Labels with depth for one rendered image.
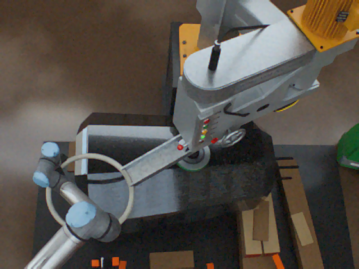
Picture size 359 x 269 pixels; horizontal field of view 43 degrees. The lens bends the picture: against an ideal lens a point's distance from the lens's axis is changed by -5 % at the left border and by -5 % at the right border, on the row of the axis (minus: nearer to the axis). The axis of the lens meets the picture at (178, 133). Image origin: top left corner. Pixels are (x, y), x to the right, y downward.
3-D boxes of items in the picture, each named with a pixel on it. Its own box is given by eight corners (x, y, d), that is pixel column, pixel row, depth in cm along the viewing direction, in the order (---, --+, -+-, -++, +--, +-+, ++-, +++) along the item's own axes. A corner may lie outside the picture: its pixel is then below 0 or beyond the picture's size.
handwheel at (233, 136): (234, 127, 261) (239, 113, 247) (243, 141, 257) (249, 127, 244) (211, 137, 256) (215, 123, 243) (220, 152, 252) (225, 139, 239)
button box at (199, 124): (204, 138, 244) (212, 108, 219) (207, 141, 242) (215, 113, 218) (190, 143, 241) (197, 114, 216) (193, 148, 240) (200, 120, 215)
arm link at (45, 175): (55, 188, 229) (63, 166, 235) (37, 177, 222) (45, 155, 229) (45, 191, 235) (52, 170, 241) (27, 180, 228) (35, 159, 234)
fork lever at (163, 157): (224, 105, 273) (224, 102, 268) (242, 132, 266) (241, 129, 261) (119, 165, 270) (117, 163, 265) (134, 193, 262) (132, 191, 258)
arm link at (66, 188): (136, 232, 193) (74, 178, 247) (115, 220, 186) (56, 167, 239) (121, 254, 192) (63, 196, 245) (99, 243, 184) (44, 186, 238)
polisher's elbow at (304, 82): (275, 72, 266) (284, 51, 249) (298, 58, 273) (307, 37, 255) (299, 95, 259) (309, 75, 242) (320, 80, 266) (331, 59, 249)
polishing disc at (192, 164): (217, 159, 282) (217, 158, 281) (186, 176, 275) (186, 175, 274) (197, 132, 290) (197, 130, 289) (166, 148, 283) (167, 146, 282)
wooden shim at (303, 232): (290, 216, 344) (290, 215, 343) (301, 212, 346) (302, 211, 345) (301, 246, 333) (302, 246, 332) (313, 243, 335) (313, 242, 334)
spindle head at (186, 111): (226, 100, 272) (241, 52, 233) (247, 130, 263) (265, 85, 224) (171, 123, 261) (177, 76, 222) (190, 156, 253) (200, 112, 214)
